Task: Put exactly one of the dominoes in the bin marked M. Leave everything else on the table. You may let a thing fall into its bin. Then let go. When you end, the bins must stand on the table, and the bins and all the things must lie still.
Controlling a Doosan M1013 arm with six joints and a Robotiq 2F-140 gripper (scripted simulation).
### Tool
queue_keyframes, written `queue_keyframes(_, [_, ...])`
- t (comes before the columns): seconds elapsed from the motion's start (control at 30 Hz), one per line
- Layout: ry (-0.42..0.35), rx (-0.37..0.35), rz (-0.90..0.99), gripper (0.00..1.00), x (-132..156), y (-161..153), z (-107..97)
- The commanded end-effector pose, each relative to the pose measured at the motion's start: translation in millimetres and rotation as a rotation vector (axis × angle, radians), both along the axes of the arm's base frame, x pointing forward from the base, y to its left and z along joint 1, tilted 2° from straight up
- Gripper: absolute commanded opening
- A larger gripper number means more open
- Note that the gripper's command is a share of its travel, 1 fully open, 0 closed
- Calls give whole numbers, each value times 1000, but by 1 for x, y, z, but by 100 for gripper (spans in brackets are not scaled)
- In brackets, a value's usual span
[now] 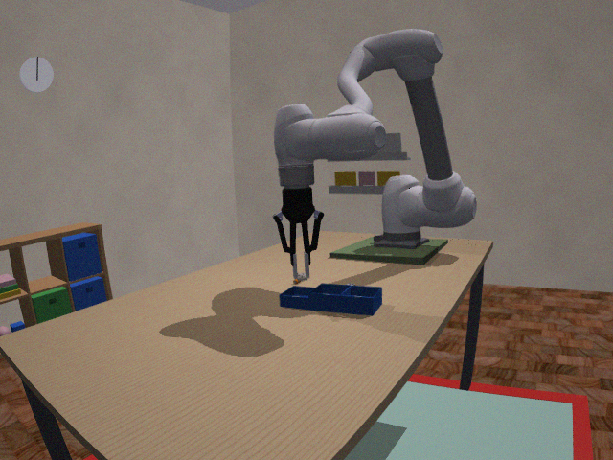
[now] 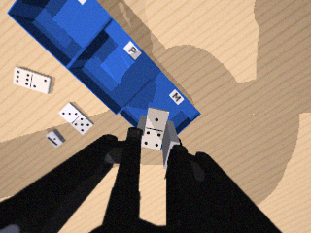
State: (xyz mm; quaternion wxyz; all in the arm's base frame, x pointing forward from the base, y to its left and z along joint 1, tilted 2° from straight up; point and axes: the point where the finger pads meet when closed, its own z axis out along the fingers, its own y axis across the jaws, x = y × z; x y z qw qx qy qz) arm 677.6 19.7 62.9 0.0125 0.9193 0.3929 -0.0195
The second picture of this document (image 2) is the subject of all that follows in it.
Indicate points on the blue three-compartment bin rack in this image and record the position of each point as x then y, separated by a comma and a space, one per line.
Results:
78, 40

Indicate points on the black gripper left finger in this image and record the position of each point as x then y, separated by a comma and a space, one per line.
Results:
48, 203

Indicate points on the white domino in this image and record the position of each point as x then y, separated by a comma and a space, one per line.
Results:
154, 130
76, 118
32, 80

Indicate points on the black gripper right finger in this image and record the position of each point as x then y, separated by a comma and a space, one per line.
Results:
230, 209

